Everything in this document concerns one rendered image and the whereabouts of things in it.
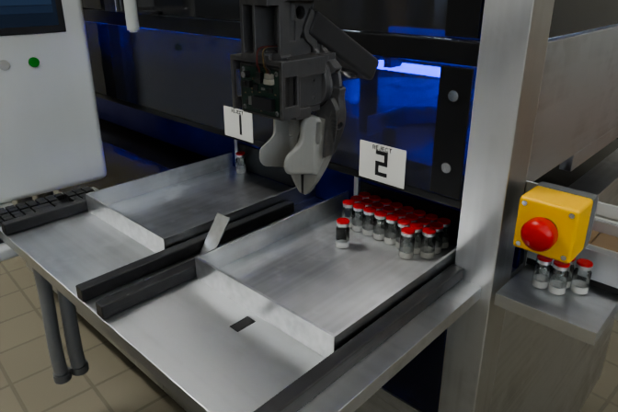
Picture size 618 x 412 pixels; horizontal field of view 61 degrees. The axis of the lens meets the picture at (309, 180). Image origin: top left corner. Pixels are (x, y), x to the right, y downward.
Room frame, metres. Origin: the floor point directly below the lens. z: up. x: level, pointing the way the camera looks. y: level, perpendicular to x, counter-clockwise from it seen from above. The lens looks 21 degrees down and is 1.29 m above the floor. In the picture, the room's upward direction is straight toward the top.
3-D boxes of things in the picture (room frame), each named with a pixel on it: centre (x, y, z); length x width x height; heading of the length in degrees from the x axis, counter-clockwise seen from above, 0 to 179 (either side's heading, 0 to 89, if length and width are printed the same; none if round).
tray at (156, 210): (0.92, 0.20, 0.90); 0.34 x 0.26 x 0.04; 137
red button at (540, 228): (0.57, -0.28, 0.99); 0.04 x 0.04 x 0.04; 47
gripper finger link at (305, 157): (0.51, 0.01, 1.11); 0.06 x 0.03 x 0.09; 137
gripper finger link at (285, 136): (0.53, 0.03, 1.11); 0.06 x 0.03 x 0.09; 137
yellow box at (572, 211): (0.61, -0.31, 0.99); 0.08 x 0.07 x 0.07; 137
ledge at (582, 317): (0.63, -0.35, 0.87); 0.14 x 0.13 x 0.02; 137
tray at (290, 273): (0.69, -0.05, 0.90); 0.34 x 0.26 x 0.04; 137
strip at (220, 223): (0.70, 0.18, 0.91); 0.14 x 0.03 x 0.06; 138
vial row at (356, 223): (0.77, -0.13, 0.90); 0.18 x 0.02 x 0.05; 47
